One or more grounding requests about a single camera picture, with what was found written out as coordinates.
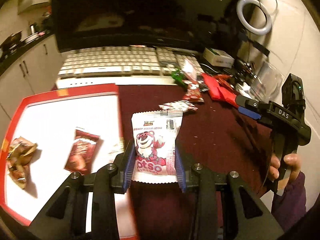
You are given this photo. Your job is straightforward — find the dark Manly Soulkiss snack packet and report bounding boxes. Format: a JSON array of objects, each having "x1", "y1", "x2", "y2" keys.
[{"x1": 64, "y1": 128, "x2": 100, "y2": 175}]

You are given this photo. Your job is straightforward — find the pink Lotso bear snack packet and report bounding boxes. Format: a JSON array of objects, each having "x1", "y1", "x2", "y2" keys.
[{"x1": 131, "y1": 111, "x2": 183, "y2": 184}]

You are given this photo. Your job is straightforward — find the large red snack packet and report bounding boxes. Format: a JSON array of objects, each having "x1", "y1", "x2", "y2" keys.
[{"x1": 202, "y1": 73, "x2": 239, "y2": 108}]

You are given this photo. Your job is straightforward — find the gold brown snack packet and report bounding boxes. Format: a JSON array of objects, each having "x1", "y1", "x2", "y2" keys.
[{"x1": 6, "y1": 137, "x2": 37, "y2": 189}]

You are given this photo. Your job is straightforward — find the small red snack packet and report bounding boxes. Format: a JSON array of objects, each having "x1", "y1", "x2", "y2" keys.
[{"x1": 183, "y1": 80, "x2": 204, "y2": 103}]

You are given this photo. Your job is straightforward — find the red crinkled snack packet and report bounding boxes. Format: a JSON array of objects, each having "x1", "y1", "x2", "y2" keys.
[{"x1": 159, "y1": 100, "x2": 197, "y2": 113}]

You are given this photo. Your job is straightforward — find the white snack packet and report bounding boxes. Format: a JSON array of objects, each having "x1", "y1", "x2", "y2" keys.
[{"x1": 181, "y1": 59, "x2": 197, "y2": 81}]

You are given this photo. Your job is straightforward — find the green snack packet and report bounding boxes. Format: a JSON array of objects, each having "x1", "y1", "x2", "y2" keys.
[{"x1": 171, "y1": 69, "x2": 187, "y2": 89}]

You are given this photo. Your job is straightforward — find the dark purple snack packet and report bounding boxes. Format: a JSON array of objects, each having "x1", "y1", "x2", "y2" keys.
[{"x1": 197, "y1": 75, "x2": 209, "y2": 92}]

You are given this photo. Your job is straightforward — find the purple sleeve forearm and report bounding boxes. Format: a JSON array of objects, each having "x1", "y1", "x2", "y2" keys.
[{"x1": 271, "y1": 172, "x2": 306, "y2": 232}]

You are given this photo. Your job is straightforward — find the person's right hand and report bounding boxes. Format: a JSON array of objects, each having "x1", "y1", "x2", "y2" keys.
[{"x1": 267, "y1": 153, "x2": 301, "y2": 190}]

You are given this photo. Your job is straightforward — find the clear plastic pitcher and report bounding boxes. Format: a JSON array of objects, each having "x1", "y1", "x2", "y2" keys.
[{"x1": 249, "y1": 61, "x2": 283, "y2": 103}]

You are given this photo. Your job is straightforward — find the dark red table mat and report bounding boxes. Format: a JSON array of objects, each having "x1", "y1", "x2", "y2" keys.
[{"x1": 119, "y1": 85, "x2": 271, "y2": 239}]

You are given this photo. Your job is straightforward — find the red white tray box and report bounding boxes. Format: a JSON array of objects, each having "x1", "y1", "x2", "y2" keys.
[{"x1": 1, "y1": 83, "x2": 138, "y2": 239}]

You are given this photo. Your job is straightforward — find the white medicine box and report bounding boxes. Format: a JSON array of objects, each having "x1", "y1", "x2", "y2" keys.
[{"x1": 203, "y1": 48, "x2": 234, "y2": 68}]

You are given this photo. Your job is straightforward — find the white computer keyboard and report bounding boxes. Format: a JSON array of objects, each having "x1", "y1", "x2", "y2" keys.
[{"x1": 56, "y1": 46, "x2": 203, "y2": 89}]

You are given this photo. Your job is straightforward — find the black TCL monitor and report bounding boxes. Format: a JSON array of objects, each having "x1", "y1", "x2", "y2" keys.
[{"x1": 51, "y1": 0, "x2": 243, "y2": 52}]

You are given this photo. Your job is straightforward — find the black motor with red wires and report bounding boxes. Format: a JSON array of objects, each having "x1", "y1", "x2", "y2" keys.
[{"x1": 234, "y1": 58, "x2": 257, "y2": 80}]

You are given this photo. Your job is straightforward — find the white ring light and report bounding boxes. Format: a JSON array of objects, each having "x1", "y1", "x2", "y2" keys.
[{"x1": 236, "y1": 0, "x2": 272, "y2": 36}]

